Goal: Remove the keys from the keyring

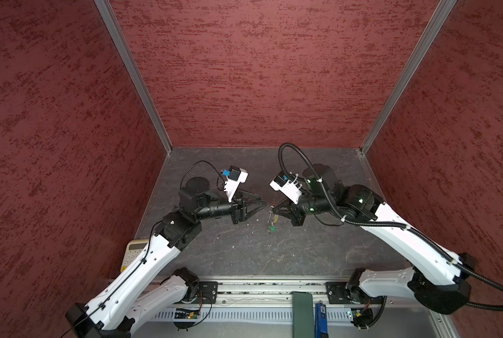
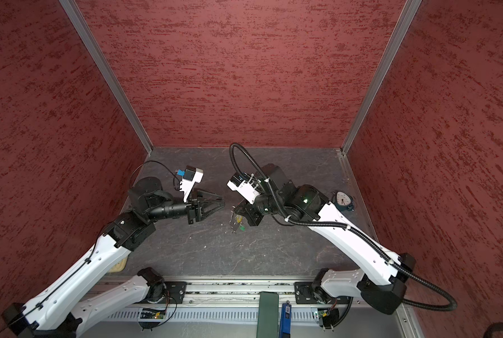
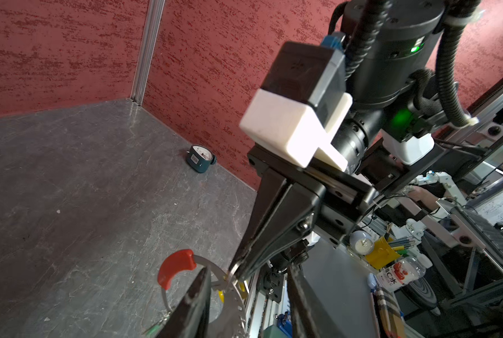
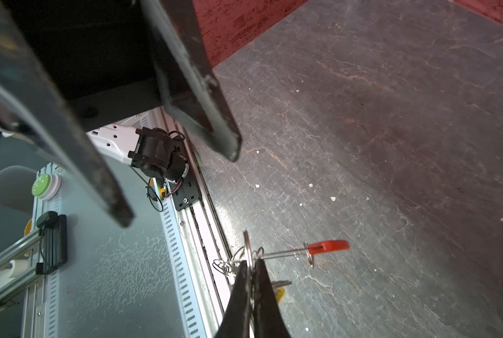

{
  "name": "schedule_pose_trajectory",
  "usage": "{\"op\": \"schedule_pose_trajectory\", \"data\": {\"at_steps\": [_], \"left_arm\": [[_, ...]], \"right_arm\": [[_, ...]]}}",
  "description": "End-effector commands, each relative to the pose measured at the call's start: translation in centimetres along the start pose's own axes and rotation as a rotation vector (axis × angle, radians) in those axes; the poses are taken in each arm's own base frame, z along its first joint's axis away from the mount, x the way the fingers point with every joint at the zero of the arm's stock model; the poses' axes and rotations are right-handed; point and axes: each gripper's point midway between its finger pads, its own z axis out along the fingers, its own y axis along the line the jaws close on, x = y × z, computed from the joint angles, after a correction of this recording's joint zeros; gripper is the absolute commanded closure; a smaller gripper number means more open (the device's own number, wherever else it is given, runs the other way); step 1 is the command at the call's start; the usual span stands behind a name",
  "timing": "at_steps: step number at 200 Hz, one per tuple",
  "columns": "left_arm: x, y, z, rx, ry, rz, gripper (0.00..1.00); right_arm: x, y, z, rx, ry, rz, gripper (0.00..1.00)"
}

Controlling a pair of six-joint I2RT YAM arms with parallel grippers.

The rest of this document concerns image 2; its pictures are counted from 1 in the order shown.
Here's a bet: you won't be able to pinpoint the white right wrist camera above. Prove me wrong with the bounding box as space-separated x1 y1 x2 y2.
227 173 261 204

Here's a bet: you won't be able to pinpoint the perforated metal keyring red handle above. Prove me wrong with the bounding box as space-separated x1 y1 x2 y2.
230 206 245 233

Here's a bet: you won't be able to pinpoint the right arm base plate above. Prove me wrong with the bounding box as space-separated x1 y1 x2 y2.
294 282 349 306

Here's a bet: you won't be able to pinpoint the aluminium front rail frame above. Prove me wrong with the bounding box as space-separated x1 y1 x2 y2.
50 276 426 338

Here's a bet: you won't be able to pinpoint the right circuit board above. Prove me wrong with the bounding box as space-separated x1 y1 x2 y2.
316 308 340 330

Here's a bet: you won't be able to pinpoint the circuit board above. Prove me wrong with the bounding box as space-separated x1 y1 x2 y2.
139 308 167 321
316 308 340 330

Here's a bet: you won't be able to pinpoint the right aluminium corner post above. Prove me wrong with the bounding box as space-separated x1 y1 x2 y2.
341 0 422 157

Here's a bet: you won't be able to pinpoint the aluminium corner post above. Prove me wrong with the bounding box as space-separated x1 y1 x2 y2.
59 0 154 155
341 0 422 157

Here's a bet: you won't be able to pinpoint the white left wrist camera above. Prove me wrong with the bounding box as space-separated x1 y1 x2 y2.
177 166 203 202

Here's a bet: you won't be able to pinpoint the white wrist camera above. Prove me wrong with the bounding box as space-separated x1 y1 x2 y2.
227 173 261 204
177 166 203 202

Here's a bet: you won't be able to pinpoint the left aluminium corner post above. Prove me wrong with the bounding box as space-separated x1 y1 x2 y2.
59 0 154 155

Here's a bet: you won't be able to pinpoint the black corrugated right cable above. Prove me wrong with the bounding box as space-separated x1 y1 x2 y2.
229 142 458 313

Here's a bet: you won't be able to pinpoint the dark green block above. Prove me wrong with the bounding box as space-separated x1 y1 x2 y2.
256 292 280 338

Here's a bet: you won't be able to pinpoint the teal kitchen scale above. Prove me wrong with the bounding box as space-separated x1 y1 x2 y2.
333 191 354 213

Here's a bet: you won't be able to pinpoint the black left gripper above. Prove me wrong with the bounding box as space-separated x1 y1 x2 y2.
147 186 225 224

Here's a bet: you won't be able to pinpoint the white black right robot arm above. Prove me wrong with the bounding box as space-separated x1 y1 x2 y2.
227 163 416 315

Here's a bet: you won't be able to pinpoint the blue device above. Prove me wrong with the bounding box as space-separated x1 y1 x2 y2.
278 301 292 338

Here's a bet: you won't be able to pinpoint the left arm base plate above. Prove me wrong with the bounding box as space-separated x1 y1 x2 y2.
145 281 187 304

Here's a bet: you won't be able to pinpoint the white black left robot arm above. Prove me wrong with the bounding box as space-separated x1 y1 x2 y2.
2 177 225 337

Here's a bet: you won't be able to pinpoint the left circuit board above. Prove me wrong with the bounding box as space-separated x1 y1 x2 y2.
139 308 167 321

